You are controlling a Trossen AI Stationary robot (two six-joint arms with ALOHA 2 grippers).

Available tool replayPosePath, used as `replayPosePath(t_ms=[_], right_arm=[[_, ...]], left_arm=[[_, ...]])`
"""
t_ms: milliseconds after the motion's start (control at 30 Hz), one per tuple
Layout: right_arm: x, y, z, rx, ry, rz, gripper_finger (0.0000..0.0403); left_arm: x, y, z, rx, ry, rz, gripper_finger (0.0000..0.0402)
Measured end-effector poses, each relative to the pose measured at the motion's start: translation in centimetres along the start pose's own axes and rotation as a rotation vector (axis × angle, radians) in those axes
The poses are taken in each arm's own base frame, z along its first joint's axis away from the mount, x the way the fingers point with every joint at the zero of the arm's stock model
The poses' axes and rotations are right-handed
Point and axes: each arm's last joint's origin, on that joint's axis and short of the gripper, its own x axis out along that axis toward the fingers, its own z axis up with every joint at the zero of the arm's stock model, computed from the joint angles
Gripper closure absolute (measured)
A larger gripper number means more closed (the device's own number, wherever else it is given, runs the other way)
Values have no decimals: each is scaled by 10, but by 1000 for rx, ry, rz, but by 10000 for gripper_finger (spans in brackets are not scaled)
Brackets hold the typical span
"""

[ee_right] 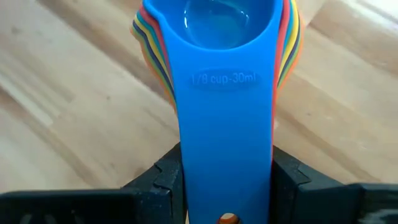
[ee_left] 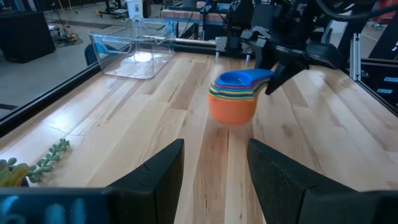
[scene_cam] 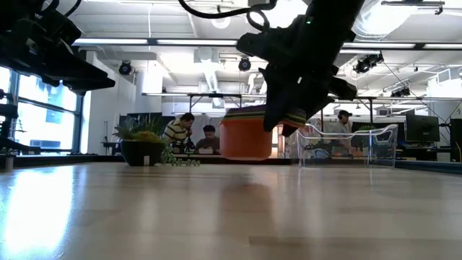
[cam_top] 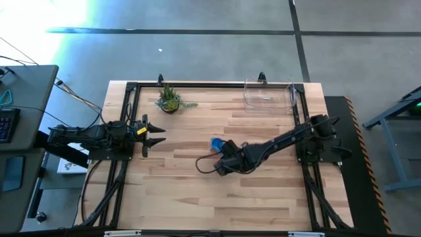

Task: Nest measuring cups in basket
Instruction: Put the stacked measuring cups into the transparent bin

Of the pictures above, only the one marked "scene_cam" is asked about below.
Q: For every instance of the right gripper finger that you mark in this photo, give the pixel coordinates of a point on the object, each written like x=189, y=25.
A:
x=281, y=101
x=310, y=115

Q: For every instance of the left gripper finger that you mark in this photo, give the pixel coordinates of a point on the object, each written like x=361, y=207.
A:
x=76, y=70
x=94, y=86

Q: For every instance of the orange measuring cup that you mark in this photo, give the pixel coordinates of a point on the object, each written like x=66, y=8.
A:
x=245, y=141

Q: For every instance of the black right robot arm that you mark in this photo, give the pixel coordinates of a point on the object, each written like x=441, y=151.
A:
x=335, y=14

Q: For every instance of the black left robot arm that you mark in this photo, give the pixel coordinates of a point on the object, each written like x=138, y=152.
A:
x=18, y=18

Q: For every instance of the clear plastic basket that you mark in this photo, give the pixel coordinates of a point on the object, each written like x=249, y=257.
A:
x=375, y=151

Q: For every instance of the person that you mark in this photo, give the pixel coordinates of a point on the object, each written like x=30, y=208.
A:
x=209, y=142
x=175, y=133
x=343, y=124

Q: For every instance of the black ceiling spotlight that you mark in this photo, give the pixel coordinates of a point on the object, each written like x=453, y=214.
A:
x=244, y=64
x=125, y=68

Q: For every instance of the long LED light bar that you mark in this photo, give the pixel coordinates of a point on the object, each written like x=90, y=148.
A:
x=108, y=41

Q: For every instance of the potted succulent plant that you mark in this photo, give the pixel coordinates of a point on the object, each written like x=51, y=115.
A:
x=140, y=153

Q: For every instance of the black monitor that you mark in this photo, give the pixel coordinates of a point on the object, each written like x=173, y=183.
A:
x=421, y=128
x=456, y=141

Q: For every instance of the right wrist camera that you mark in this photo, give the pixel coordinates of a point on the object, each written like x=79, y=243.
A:
x=343, y=90

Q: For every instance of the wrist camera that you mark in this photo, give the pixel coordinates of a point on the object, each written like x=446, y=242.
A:
x=61, y=30
x=343, y=90

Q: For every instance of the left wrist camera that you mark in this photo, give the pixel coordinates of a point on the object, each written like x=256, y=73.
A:
x=61, y=30

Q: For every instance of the black background rig frame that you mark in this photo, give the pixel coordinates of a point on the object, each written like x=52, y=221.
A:
x=216, y=95

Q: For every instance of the black ceiling camera cluster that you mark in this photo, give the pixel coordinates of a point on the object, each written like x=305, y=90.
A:
x=368, y=63

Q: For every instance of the silver ventilation duct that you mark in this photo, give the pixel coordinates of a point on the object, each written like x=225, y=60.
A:
x=375, y=21

